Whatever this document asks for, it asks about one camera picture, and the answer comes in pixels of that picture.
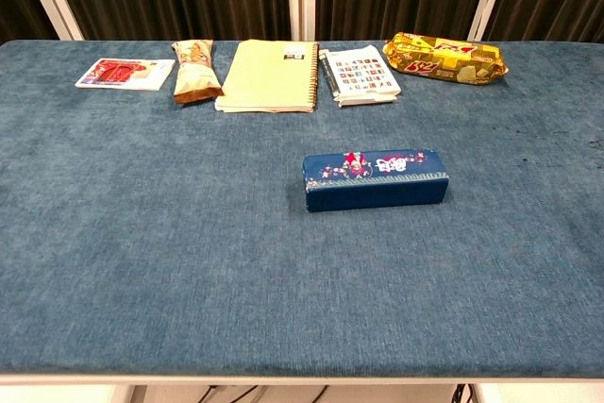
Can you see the red picture card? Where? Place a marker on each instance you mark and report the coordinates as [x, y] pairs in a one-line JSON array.
[[118, 73]]

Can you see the blue table cloth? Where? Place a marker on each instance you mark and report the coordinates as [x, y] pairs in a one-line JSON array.
[[141, 233]]

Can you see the kraft spiral notebook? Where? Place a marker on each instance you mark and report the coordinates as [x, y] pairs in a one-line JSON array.
[[269, 77]]

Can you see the yellow biscuit package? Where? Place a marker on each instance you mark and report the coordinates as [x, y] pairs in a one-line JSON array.
[[443, 61]]

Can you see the white stamp-print booklet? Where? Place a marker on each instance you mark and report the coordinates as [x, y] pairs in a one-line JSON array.
[[363, 75]]

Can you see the beige snack packet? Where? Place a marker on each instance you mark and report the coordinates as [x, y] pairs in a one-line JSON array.
[[196, 72]]

